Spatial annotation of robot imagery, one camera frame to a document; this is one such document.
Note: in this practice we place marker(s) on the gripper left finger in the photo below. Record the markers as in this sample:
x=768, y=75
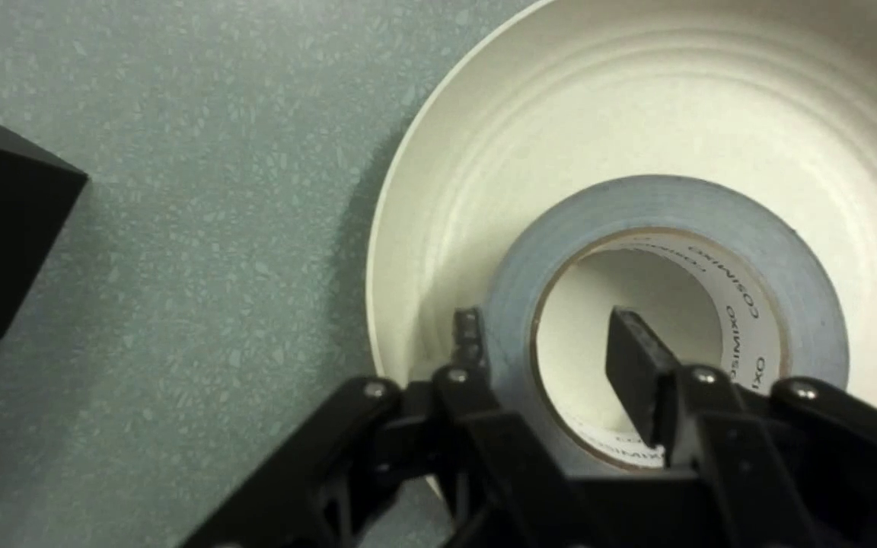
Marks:
x=476, y=426

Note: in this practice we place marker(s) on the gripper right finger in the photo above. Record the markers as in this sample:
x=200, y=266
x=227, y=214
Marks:
x=712, y=426

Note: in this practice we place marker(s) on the grey tape roll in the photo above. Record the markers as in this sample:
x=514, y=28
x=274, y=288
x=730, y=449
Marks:
x=667, y=209

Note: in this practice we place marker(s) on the white plate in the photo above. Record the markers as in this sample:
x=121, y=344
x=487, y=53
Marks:
x=636, y=99

